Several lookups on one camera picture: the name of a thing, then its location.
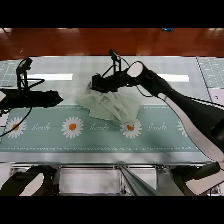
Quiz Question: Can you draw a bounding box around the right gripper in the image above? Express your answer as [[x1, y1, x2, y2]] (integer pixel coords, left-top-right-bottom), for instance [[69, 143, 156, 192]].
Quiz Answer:
[[90, 71, 134, 94]]

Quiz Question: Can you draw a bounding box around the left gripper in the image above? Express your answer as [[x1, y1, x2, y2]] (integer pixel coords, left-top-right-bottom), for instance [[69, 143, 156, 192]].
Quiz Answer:
[[31, 90, 65, 109]]

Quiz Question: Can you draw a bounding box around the pale green garment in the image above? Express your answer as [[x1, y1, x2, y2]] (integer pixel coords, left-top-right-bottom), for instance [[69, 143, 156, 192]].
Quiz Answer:
[[77, 83, 143, 125]]

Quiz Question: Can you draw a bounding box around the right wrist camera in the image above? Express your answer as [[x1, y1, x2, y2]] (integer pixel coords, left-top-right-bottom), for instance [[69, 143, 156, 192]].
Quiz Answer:
[[101, 48, 124, 78]]

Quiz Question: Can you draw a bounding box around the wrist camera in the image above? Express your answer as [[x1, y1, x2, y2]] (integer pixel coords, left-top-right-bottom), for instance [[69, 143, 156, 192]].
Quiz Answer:
[[15, 56, 46, 92], [101, 48, 124, 78]]

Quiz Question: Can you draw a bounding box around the black cable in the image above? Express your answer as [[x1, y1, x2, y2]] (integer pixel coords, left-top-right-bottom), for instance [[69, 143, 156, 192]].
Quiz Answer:
[[0, 106, 34, 138]]

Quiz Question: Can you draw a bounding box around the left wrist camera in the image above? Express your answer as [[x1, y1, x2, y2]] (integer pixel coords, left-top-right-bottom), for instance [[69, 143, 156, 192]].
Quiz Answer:
[[15, 56, 46, 92]]

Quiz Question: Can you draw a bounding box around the silver frame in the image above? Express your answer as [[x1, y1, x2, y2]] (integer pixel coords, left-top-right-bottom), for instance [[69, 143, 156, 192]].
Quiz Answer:
[[0, 161, 224, 197]]

